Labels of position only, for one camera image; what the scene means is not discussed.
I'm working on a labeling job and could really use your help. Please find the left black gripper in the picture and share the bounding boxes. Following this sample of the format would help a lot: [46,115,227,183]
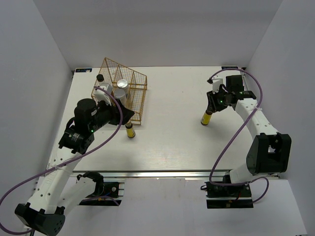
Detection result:
[89,97,134,132]

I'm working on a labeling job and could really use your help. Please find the small yellow bottle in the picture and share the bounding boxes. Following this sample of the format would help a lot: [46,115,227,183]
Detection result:
[125,122,136,138]
[200,110,213,126]

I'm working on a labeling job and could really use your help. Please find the dark sauce glass bottle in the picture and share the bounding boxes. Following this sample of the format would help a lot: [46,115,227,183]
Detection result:
[96,74,109,89]

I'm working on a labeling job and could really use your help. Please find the white jar blue label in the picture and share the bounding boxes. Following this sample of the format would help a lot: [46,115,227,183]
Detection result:
[117,79,129,96]

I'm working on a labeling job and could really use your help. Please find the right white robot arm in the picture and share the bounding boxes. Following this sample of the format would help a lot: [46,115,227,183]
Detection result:
[207,75,292,196]

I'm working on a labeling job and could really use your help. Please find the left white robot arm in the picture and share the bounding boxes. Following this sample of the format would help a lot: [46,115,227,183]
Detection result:
[15,98,134,236]

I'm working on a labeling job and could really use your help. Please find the right blue table sticker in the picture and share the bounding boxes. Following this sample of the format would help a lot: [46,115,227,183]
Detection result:
[221,66,239,70]

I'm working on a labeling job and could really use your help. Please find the blue table sticker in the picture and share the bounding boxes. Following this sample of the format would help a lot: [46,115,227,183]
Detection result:
[75,68,92,73]
[221,66,239,70]

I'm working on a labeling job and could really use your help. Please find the left blue table sticker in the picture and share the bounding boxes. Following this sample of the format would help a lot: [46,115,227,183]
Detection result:
[75,68,92,73]

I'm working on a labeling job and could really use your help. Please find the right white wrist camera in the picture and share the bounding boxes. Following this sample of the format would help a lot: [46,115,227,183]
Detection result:
[207,75,224,94]

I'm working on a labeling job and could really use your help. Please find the gold wire basket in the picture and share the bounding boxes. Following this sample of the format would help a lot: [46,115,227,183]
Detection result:
[94,58,148,125]

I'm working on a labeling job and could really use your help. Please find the aluminium front rail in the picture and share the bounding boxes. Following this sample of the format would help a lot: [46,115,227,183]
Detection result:
[68,169,280,179]

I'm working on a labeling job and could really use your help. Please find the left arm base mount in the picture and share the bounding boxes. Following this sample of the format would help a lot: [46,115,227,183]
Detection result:
[78,181,125,207]

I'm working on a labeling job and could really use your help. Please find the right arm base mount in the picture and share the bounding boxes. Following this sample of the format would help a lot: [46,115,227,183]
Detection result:
[200,182,253,209]

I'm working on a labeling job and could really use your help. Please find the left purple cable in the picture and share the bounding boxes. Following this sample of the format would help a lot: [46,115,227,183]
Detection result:
[0,86,124,233]

